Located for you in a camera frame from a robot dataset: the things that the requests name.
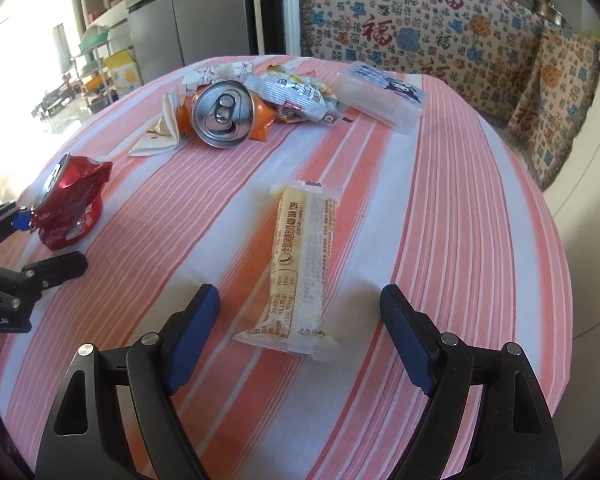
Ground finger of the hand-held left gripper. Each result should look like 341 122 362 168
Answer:
0 202 34 257
9 251 89 307

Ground large printed cloth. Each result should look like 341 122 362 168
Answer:
297 0 546 82

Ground white lower cabinets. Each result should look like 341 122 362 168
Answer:
545 35 600 341

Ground clear plastic floss box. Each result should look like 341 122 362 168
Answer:
336 61 427 135

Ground orange crushed can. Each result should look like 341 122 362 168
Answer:
176 80 273 150

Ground white storage rack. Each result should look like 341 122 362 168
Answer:
70 27 118 113

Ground red crushed can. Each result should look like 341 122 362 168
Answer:
30 153 113 252

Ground white floral wrapper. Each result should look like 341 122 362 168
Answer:
182 60 256 92

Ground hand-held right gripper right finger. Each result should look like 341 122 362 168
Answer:
379 283 566 480

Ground beige long snack packet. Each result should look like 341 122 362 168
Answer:
232 180 342 363

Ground steel pot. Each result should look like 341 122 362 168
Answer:
531 0 570 31

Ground small printed cloth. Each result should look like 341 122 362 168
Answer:
505 27 600 193

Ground silver refrigerator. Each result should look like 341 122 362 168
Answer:
120 0 258 78

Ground cream paper wrapper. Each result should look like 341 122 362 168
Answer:
129 87 186 157

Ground yellow cardboard box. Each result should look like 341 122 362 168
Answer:
104 49 145 101

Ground silver snack packet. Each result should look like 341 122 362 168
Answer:
243 72 348 125

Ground open shelf unit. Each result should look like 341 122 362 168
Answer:
70 0 131 56

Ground pink striped tablecloth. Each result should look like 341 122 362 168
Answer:
0 55 581 480

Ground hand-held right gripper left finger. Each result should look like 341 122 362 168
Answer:
34 283 221 480

